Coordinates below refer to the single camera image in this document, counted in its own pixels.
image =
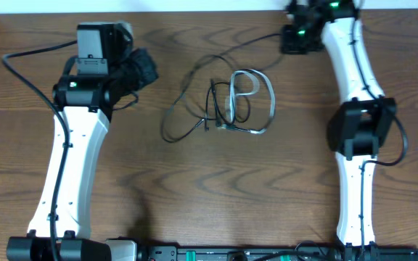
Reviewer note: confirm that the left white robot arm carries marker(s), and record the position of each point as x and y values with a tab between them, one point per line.
106	68

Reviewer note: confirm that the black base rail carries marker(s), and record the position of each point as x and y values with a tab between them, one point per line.
308	251

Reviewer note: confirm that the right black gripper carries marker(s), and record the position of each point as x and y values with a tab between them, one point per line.
288	46

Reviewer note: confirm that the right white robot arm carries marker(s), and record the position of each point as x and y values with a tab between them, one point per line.
359	127

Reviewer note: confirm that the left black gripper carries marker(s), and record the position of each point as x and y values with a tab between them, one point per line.
145	56

